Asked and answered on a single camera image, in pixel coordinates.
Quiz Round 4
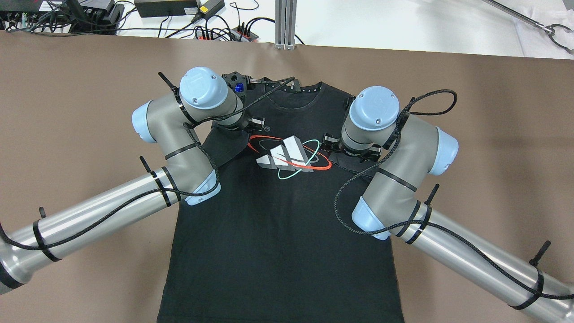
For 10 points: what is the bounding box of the red black power strip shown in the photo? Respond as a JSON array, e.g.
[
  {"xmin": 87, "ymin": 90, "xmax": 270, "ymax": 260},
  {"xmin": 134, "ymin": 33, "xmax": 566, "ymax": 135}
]
[{"xmin": 192, "ymin": 26, "xmax": 260, "ymax": 42}]

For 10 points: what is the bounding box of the metal reacher claw tool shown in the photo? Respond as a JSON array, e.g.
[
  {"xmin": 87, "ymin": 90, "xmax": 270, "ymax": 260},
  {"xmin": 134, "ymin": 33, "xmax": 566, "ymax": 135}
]
[{"xmin": 483, "ymin": 0, "xmax": 573, "ymax": 55}]

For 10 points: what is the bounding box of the aluminium frame post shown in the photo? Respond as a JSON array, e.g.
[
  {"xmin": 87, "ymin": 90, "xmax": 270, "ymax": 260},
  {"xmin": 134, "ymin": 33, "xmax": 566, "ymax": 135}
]
[{"xmin": 274, "ymin": 0, "xmax": 297, "ymax": 51}]

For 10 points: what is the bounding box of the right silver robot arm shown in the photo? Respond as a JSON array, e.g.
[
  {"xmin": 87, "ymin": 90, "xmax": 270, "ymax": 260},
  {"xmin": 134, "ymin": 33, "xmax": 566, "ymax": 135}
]
[{"xmin": 322, "ymin": 86, "xmax": 573, "ymax": 323}]

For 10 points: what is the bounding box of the black power adapter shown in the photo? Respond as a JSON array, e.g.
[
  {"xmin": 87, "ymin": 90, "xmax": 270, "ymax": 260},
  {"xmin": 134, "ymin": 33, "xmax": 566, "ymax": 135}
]
[{"xmin": 134, "ymin": 0, "xmax": 199, "ymax": 18}]

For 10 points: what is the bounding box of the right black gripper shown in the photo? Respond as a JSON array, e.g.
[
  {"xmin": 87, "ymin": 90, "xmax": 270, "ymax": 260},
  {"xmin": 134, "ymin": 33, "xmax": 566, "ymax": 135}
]
[{"xmin": 322, "ymin": 132, "xmax": 382, "ymax": 162}]

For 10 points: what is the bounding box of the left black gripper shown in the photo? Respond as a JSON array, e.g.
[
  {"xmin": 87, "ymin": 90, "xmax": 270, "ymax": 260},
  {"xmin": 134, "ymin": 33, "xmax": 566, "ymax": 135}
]
[{"xmin": 214, "ymin": 112, "xmax": 266, "ymax": 133}]

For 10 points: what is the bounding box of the black graphic t-shirt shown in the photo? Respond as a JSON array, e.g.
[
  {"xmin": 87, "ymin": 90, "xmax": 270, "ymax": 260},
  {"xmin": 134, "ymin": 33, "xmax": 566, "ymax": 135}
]
[{"xmin": 157, "ymin": 82, "xmax": 404, "ymax": 323}]

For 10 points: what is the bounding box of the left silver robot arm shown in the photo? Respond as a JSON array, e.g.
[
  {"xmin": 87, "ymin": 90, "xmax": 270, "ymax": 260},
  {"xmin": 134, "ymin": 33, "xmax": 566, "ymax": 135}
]
[{"xmin": 0, "ymin": 67, "xmax": 265, "ymax": 294}]

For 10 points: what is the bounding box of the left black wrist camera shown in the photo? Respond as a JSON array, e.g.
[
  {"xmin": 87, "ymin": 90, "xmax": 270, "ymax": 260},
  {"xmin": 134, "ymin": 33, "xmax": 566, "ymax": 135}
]
[{"xmin": 222, "ymin": 71, "xmax": 252, "ymax": 94}]

